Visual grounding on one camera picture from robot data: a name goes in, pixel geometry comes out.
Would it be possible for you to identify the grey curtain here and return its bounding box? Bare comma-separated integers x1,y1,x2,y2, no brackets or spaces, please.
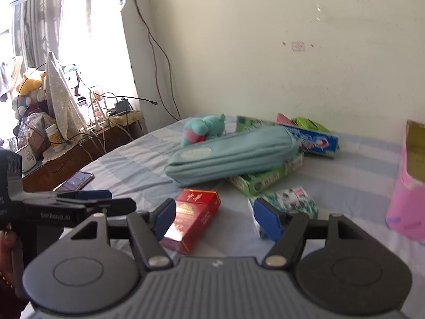
10,0,63,74

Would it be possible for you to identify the blue toothpaste box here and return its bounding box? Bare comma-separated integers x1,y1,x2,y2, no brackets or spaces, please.
277,124,339,158

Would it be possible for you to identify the wooden desk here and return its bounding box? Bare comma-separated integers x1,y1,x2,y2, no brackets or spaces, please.
22,113,148,193

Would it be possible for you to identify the black power adapter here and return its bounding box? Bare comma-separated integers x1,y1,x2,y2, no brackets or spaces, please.
114,97,133,114

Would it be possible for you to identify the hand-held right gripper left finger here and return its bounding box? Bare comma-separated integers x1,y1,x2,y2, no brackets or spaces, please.
61,199,177,270

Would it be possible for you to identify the clear plastic bag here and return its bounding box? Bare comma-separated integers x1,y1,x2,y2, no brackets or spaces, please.
16,112,50,155

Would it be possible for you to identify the teal plush toy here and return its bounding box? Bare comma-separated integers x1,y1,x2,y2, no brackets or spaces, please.
180,114,227,147

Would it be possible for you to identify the black cable with plug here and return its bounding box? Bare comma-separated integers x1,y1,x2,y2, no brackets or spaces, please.
100,92,158,105

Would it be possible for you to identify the white jar orange label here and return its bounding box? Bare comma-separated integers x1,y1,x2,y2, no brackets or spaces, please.
46,124,61,145

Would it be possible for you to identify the white mug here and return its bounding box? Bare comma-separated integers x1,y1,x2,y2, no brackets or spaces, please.
16,146,38,173

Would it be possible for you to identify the pink cardboard box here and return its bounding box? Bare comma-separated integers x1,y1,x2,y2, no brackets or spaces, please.
385,120,425,243

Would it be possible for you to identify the red cigarette box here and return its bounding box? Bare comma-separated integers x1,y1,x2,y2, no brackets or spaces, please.
159,188,222,255

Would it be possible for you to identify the green plastic packet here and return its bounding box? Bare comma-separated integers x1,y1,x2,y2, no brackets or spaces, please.
291,117,331,133

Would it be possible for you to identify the white curtain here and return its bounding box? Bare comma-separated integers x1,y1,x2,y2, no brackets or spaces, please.
58,0,140,107

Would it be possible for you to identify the white lace cloth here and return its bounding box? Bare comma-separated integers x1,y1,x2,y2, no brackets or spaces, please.
41,140,75,165

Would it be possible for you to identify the dark wall cable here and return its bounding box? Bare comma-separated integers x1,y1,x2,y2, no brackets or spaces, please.
123,0,181,121

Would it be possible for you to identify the striped blue bed sheet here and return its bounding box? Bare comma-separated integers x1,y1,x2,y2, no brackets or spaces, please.
50,117,425,319

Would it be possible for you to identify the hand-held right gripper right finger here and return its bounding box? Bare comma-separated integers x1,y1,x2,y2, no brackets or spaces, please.
253,198,369,269

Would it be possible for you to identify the white pink plush toy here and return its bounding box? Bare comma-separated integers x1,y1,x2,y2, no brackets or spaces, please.
11,88,45,118

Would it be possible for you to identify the teal pencil case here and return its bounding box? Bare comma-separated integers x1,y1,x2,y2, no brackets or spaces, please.
165,127,304,187

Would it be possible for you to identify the printed tissue packet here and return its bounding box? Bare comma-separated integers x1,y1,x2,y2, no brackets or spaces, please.
249,186,319,240

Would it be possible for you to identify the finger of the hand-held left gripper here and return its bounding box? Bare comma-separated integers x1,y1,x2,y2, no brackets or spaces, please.
55,190,112,200
56,198,137,218

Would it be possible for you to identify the green cardboard box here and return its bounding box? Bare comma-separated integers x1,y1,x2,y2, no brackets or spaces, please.
227,153,305,196
236,116,277,133

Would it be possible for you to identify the glittery white cloth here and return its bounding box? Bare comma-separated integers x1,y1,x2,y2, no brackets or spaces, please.
45,51,87,140

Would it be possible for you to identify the person's left hand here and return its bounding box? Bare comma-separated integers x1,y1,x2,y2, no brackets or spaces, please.
0,224,17,293

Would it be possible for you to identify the smartphone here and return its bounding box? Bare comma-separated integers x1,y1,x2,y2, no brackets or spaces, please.
53,171,94,192

